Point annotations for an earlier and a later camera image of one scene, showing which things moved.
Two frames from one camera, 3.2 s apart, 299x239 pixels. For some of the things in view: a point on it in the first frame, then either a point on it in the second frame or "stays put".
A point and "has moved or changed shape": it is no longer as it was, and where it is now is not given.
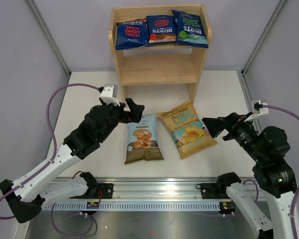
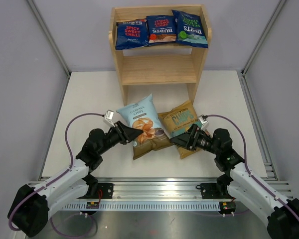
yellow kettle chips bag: x=189 y=133 stays put
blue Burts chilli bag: x=131 y=34 stays put
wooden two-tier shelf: x=169 y=64 stays put
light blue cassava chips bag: x=143 y=143 has moved or changed shape
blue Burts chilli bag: x=161 y=29 stays put
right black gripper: x=232 y=123 → x=189 y=140
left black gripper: x=133 y=116 → x=125 y=134
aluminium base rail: x=141 y=193 stays put
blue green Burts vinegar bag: x=190 y=30 stays put
